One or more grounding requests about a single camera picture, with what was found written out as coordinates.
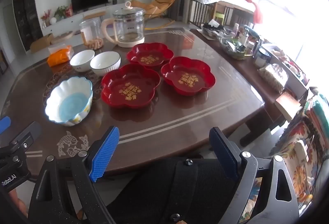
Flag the person's left hand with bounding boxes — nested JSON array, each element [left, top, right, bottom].
[[7, 189, 29, 218]]

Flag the glass bowl of packets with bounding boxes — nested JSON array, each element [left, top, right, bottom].
[[220, 37, 254, 60]]

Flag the blue white scalloped bowl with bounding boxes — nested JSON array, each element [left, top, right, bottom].
[[45, 76, 93, 127]]

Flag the wooden stool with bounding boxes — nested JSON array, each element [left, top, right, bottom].
[[83, 11, 106, 20]]

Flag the red flowers in vase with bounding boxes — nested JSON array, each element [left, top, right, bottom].
[[41, 9, 52, 29]]

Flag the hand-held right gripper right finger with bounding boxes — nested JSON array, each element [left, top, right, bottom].
[[209, 126, 301, 224]]

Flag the dark wall cabinet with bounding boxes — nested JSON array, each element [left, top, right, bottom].
[[12, 0, 44, 52]]

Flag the wooden slatted bench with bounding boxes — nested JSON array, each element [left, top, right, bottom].
[[189, 0, 256, 30]]

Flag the black tray of items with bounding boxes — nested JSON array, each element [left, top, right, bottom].
[[201, 21, 228, 38]]

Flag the cardboard box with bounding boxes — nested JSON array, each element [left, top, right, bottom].
[[30, 33, 55, 53]]

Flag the bushy potted plant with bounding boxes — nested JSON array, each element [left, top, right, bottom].
[[53, 6, 68, 21]]

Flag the person's black garment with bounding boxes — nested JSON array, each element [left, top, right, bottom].
[[107, 157, 260, 224]]

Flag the orange lounge chair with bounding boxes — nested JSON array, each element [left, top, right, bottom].
[[130, 0, 180, 30]]

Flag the tan flat box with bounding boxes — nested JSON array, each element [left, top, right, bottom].
[[275, 91, 302, 122]]

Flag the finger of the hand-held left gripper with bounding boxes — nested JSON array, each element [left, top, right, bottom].
[[8, 121, 42, 149], [0, 116, 11, 135]]

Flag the orange tissue pack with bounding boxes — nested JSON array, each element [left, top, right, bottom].
[[47, 44, 74, 68]]

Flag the red cloth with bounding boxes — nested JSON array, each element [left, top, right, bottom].
[[230, 0, 264, 23]]

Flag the white ribbed bowl black rim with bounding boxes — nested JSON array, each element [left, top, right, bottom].
[[90, 51, 121, 77]]

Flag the white jar dark lid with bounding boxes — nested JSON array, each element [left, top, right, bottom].
[[253, 47, 270, 68]]

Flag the small white printed bowl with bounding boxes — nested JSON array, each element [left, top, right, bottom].
[[70, 50, 95, 72]]

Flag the white storage box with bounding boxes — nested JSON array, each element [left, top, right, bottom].
[[261, 43, 310, 97]]

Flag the green small chair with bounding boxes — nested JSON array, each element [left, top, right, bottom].
[[213, 12, 225, 26]]

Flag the cluster of cosmetic bottles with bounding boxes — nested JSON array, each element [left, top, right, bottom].
[[230, 22, 264, 47]]

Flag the red flower-shaped plate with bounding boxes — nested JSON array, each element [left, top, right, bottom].
[[126, 43, 174, 68], [161, 57, 216, 96], [101, 64, 161, 109]]

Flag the clear plastic snack jar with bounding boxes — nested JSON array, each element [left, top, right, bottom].
[[79, 17, 104, 50]]

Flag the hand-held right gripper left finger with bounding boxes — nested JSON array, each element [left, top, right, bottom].
[[28, 126, 120, 224]]

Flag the stack of folded towels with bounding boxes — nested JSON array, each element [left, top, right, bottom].
[[303, 87, 329, 124]]

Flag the glass kettle cream handle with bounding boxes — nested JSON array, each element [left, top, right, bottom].
[[101, 1, 146, 48]]

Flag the clear bag of snacks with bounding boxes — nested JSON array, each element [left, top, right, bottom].
[[258, 63, 290, 94]]

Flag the white television cabinet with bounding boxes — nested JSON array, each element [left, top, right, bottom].
[[41, 2, 157, 37]]

